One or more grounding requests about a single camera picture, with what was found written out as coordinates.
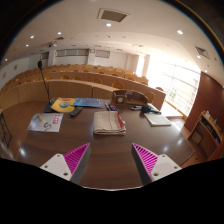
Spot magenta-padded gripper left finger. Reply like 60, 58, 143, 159
39, 142, 92, 186

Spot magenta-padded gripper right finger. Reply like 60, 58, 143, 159
131, 142, 183, 186

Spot beige towel with red stripes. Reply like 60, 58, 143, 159
92, 110, 127, 136

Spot white notepad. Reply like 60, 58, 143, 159
143, 112, 172, 128

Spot black remote control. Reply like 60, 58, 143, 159
69, 106, 83, 118

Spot white magazine with red print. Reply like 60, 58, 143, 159
26, 112, 64, 133

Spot black handheld microphone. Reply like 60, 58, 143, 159
140, 103, 163, 116

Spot yellow book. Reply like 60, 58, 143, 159
50, 97, 78, 113

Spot blue booklet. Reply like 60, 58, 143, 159
73, 97, 105, 109

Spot black gooseneck desk microphone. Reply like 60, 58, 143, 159
37, 60, 58, 114

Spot wooden desk organizer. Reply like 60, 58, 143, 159
111, 89, 150, 107

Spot wooden shelf unit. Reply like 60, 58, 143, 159
187, 110, 224, 161

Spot wooden lecture hall seat rows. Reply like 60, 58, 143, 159
0, 63, 167, 111

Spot black metal rack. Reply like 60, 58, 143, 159
0, 111, 14, 150

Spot round ceiling lights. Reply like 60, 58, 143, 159
11, 21, 219, 73

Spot ceiling air vent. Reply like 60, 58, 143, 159
97, 8, 131, 24

